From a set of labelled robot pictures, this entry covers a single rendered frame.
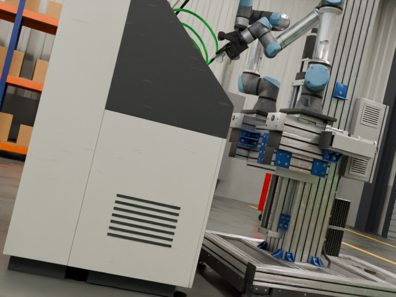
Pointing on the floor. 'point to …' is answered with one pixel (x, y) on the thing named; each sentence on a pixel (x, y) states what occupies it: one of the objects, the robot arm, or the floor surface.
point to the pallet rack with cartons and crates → (38, 76)
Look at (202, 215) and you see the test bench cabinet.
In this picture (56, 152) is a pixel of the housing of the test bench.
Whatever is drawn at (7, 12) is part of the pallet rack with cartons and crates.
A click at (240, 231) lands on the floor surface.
